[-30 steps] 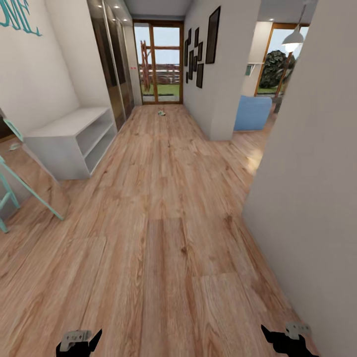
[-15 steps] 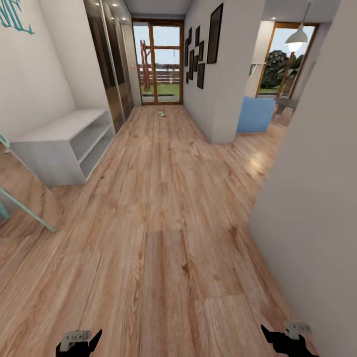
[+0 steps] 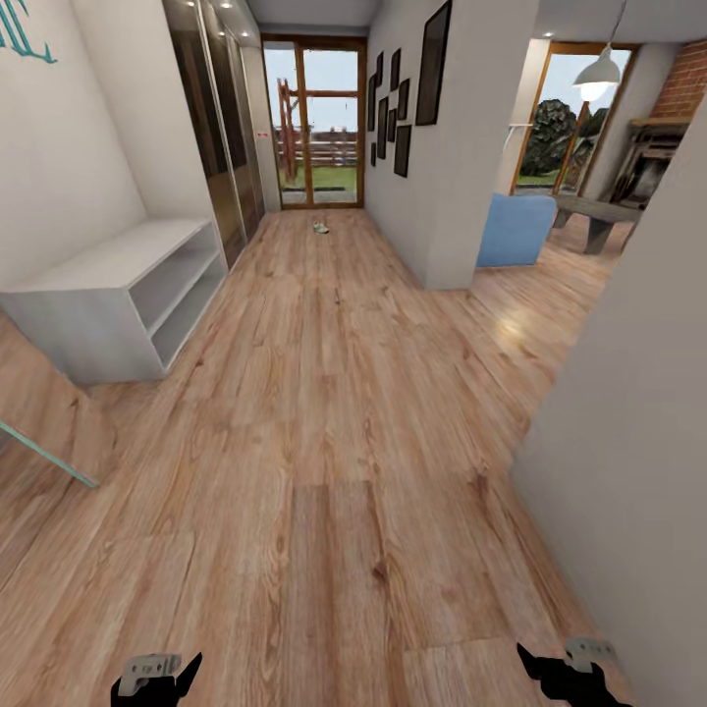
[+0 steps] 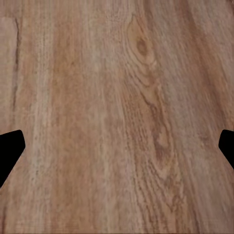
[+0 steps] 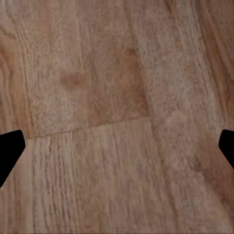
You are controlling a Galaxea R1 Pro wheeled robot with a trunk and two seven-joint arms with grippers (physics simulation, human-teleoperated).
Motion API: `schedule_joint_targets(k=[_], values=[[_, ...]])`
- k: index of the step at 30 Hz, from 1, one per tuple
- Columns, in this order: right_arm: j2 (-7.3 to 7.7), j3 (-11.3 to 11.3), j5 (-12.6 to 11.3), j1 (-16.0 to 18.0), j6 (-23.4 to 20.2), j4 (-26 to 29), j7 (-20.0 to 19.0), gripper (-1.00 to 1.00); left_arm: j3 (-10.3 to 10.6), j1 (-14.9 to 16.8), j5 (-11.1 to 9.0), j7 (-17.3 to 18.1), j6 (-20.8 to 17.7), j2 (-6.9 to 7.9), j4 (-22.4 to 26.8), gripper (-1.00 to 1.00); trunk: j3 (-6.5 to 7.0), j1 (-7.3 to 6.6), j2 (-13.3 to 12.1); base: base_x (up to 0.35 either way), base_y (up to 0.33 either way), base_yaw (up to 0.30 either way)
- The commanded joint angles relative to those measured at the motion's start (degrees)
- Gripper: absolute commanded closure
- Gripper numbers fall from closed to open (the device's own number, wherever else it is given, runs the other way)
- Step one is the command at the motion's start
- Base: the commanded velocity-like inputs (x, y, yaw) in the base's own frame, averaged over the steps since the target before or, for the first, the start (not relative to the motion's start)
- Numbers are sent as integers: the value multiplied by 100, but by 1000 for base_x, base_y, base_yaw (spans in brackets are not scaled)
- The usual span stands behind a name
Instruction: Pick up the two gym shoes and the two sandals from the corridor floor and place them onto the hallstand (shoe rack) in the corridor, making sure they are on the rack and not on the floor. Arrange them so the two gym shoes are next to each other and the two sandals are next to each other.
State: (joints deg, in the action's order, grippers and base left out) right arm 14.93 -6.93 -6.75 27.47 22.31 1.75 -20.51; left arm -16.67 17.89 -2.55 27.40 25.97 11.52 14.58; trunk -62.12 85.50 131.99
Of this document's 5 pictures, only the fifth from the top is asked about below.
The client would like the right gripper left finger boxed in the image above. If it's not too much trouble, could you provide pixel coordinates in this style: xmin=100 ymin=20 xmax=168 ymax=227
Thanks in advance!
xmin=0 ymin=130 xmax=25 ymax=188

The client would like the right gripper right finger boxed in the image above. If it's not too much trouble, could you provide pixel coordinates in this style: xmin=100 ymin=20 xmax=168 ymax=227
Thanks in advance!
xmin=218 ymin=130 xmax=234 ymax=168

